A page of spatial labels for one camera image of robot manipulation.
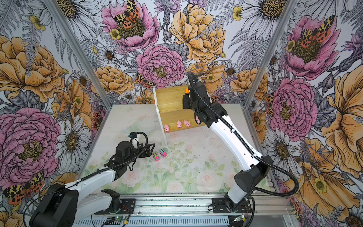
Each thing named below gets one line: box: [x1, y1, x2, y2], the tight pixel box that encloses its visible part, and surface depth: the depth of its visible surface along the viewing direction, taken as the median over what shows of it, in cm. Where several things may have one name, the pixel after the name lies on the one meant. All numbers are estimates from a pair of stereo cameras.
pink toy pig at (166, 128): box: [164, 123, 170, 133], surface depth 87 cm
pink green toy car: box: [153, 152, 161, 162], surface depth 91 cm
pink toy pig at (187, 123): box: [183, 120, 191, 128], surface depth 89 cm
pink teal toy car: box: [158, 148, 168, 158], surface depth 93 cm
